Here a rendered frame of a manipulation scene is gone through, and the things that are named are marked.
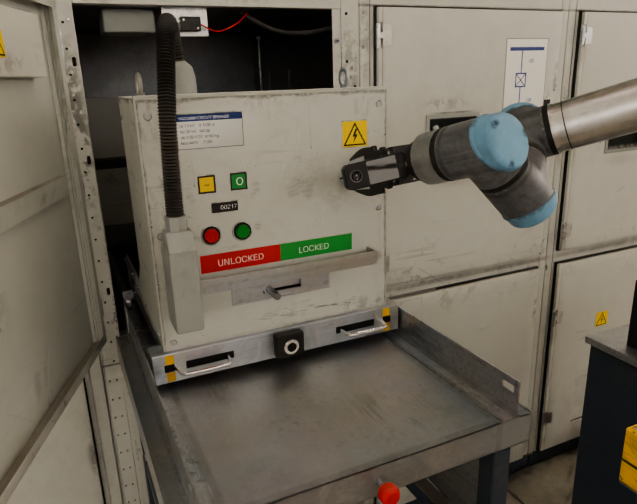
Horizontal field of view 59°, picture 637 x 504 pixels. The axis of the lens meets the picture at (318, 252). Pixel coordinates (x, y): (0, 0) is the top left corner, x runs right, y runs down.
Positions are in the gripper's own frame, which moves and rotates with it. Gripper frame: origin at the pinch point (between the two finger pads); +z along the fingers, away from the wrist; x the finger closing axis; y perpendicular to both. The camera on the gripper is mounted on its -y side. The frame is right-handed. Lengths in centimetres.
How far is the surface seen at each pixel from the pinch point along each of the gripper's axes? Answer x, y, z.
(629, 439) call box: -47, 6, -45
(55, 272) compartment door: -7, -48, 35
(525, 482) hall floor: -118, 88, 34
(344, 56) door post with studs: 29.8, 25.2, 18.7
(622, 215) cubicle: -30, 127, 4
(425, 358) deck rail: -39.8, 8.9, -4.8
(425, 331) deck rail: -34.7, 11.1, -4.2
